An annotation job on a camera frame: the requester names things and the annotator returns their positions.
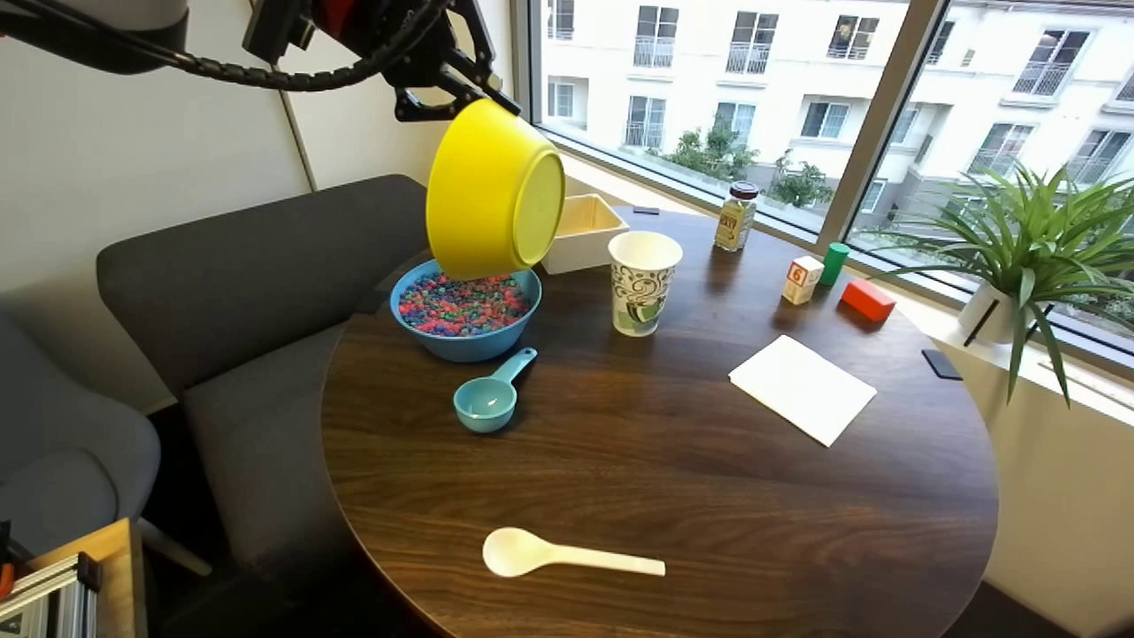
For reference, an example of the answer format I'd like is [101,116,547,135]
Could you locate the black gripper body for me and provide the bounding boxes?
[317,0,469,81]

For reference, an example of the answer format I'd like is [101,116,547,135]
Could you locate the yellow plastic bowl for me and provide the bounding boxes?
[421,97,570,284]

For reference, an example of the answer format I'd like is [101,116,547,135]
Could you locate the colourful beads in blue bowl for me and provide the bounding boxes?
[396,271,533,341]

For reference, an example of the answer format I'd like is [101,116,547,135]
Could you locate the blue plastic bowl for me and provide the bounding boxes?
[386,254,548,364]

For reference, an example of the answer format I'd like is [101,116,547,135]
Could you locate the white wooden box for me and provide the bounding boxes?
[544,193,630,282]

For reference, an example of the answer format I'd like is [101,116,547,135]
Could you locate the dark grey sofa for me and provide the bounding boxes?
[97,173,435,582]

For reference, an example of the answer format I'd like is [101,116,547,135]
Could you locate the patterned paper cup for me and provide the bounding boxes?
[607,227,687,341]

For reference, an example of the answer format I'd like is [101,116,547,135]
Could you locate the labelled glass jar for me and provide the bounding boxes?
[712,181,763,254]

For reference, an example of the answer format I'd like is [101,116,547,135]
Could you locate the blue measuring scoop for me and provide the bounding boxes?
[449,343,544,436]

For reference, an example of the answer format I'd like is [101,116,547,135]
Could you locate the small yellow box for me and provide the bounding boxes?
[779,253,825,311]

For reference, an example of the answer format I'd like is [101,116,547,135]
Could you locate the green block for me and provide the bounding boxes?
[814,240,855,293]

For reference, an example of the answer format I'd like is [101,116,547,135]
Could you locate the round dark wooden table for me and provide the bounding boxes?
[319,205,1002,638]

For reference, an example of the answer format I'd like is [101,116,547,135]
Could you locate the red block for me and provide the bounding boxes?
[838,278,900,329]

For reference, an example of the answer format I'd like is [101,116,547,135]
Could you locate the white plastic spoon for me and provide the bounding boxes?
[477,525,671,582]

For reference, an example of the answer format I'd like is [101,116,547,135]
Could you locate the white paper napkin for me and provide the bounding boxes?
[725,335,878,451]

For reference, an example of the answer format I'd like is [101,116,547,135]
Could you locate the grey office chair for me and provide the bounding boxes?
[0,311,164,560]

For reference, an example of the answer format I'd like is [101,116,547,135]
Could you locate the black table edge pad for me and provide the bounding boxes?
[920,349,965,382]

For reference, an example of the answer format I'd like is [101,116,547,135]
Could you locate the white plant pot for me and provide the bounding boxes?
[955,282,1020,351]

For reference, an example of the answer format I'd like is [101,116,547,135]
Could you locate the light wooden side desk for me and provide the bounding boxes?
[32,513,153,638]

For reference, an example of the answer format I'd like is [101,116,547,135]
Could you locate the green spiky plant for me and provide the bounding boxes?
[883,165,1134,407]

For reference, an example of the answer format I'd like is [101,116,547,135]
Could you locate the black corrugated cable conduit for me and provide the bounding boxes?
[0,0,453,97]

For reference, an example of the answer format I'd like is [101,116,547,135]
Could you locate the grey window frame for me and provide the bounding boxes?
[511,0,1134,374]

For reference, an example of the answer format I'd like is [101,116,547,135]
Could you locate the aluminium profile frame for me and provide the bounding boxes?
[0,545,107,638]

